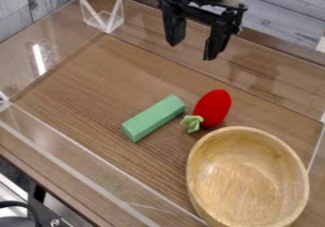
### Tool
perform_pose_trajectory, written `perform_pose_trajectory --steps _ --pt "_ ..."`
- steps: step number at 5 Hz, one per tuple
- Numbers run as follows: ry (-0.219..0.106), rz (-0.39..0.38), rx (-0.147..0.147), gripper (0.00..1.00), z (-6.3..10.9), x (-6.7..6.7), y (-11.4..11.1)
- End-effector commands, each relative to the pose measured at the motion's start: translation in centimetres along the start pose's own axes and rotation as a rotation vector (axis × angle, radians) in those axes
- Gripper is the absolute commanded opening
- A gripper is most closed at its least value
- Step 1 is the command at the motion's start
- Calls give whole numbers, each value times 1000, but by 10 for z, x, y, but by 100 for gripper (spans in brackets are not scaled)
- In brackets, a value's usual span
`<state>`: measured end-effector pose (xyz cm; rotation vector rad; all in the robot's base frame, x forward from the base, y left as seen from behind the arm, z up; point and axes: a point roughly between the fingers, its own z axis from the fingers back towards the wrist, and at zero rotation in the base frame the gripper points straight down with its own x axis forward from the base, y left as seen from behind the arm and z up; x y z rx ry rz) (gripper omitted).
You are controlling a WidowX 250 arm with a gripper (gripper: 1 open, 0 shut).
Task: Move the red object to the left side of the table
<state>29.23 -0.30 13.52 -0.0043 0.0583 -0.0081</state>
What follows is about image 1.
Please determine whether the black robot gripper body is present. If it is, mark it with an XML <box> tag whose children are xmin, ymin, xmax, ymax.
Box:
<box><xmin>161</xmin><ymin>0</ymin><xmax>247</xmax><ymax>33</ymax></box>

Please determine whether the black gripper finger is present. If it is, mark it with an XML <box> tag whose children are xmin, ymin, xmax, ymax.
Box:
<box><xmin>203</xmin><ymin>19</ymin><xmax>234</xmax><ymax>61</ymax></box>
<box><xmin>161</xmin><ymin>2</ymin><xmax>187</xmax><ymax>47</ymax></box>

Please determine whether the red plush strawberry toy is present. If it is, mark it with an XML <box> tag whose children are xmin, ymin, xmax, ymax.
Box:
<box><xmin>180</xmin><ymin>89</ymin><xmax>232</xmax><ymax>133</ymax></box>

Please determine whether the green rectangular block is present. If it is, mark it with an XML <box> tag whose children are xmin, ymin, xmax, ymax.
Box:
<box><xmin>121</xmin><ymin>95</ymin><xmax>185</xmax><ymax>142</ymax></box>

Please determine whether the wooden bowl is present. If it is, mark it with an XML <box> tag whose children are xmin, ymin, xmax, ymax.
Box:
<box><xmin>187</xmin><ymin>126</ymin><xmax>310</xmax><ymax>227</ymax></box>

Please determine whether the clear acrylic table enclosure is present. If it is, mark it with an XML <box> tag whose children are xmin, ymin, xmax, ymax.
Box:
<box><xmin>0</xmin><ymin>0</ymin><xmax>325</xmax><ymax>227</ymax></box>

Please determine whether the black table leg bracket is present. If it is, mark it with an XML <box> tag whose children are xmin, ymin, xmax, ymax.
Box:
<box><xmin>28</xmin><ymin>184</ymin><xmax>72</xmax><ymax>227</ymax></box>

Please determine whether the black cable lower left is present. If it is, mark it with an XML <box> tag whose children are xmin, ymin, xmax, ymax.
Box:
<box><xmin>0</xmin><ymin>200</ymin><xmax>42</xmax><ymax>227</ymax></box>

